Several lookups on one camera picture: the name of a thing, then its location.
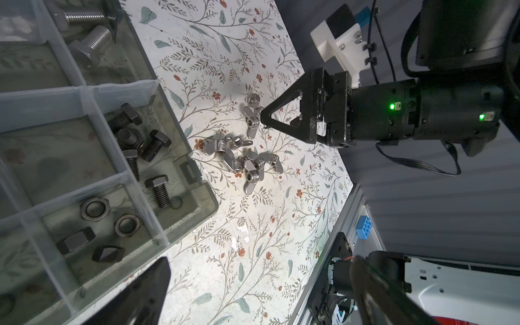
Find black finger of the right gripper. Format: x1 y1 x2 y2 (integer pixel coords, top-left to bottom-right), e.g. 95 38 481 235
260 68 327 144

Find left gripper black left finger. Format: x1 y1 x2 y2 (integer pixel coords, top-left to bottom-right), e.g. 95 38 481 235
85 257 171 324

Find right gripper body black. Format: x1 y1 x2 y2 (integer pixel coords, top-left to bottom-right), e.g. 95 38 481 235
322 72 418 148

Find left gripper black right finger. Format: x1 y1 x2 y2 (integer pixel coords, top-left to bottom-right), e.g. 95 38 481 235
350 256 437 324

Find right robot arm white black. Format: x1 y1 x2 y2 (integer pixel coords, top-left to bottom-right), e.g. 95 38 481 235
261 1 519 157

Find pile of screws and nuts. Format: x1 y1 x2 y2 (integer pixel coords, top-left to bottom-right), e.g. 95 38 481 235
203 93 284 195

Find black hex nuts in organizer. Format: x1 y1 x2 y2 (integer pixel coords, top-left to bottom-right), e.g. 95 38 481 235
56 197 141 264

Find blue lego brick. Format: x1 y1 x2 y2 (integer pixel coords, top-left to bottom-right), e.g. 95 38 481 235
356 215 372 240

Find floral patterned table mat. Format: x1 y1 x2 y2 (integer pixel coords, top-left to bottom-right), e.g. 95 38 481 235
122 1 353 324

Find clear green compartment organizer box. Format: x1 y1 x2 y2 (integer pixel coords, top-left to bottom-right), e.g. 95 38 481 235
1 1 218 324

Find black bolt in organizer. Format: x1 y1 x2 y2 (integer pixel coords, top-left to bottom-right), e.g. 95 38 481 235
108 103 172 209

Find silver bolts in organizer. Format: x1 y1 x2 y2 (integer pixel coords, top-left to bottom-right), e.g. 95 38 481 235
45 1 114 70

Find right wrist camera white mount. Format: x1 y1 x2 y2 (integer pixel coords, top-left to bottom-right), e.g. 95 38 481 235
310 4 371 89

